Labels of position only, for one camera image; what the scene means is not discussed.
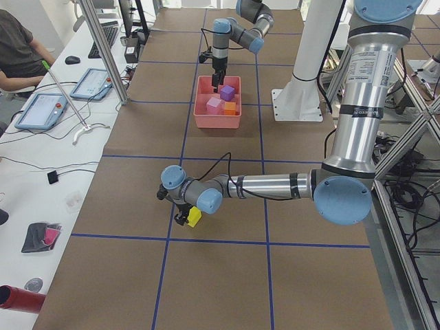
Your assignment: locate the white camera stand column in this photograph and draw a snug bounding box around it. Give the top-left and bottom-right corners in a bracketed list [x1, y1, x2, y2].
[272, 0, 345, 122]

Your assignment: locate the orange foam block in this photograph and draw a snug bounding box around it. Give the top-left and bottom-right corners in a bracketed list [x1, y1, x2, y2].
[223, 102, 237, 116]

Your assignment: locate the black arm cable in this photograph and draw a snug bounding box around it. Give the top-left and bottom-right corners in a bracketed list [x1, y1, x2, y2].
[187, 152, 300, 201]

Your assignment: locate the black computer mouse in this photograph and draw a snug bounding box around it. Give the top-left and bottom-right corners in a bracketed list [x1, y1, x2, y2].
[65, 56, 80, 65]

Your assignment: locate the near blue teach pendant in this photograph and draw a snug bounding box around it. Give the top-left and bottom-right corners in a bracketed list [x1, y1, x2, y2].
[14, 93, 67, 130]

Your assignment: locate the aluminium frame post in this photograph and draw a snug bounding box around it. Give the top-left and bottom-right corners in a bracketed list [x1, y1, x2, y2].
[78, 0, 128, 105]

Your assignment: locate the light pink foam block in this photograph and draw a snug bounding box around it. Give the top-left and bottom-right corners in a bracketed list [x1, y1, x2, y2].
[206, 97, 224, 115]

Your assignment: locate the yellow foam block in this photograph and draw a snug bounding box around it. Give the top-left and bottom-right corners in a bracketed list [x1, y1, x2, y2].
[187, 206, 202, 228]

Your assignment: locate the black power adapter box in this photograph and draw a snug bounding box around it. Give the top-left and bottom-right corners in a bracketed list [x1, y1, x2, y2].
[124, 37, 140, 64]

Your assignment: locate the pink plastic bin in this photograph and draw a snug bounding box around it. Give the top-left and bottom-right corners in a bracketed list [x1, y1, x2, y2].
[193, 76, 241, 129]

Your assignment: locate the red cylinder bottle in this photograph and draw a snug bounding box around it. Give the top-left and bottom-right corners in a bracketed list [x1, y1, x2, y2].
[1, 285, 46, 314]

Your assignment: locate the small black square device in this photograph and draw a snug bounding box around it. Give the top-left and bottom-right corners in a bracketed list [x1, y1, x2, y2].
[47, 170, 59, 185]

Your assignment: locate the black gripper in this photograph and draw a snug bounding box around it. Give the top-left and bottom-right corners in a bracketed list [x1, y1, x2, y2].
[174, 203, 193, 226]
[211, 58, 228, 93]

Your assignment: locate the metal rod with green tip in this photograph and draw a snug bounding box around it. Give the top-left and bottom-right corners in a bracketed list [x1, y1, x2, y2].
[42, 60, 110, 146]

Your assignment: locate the seated person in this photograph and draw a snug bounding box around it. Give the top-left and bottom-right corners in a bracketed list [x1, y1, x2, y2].
[1, 10, 55, 91]

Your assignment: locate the purple foam block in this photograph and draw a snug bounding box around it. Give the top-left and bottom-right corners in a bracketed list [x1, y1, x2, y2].
[220, 85, 236, 102]

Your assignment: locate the black keyboard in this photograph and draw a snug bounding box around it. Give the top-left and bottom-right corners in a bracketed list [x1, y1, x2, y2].
[87, 21, 120, 59]

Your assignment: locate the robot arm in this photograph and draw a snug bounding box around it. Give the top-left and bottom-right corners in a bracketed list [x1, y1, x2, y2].
[211, 0, 274, 92]
[157, 1, 420, 225]

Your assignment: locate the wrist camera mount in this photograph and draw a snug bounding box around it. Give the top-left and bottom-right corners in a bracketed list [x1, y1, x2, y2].
[198, 49, 212, 64]
[156, 184, 173, 203]

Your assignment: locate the grey and pink cloth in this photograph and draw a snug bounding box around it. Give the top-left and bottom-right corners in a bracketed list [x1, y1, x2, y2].
[21, 222, 62, 253]

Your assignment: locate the blue teach pendant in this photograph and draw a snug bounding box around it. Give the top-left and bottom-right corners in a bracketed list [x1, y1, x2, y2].
[69, 68, 113, 101]
[14, 93, 67, 130]

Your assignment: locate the far blue teach pendant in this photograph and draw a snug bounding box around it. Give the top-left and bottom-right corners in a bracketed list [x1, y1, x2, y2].
[69, 68, 113, 101]

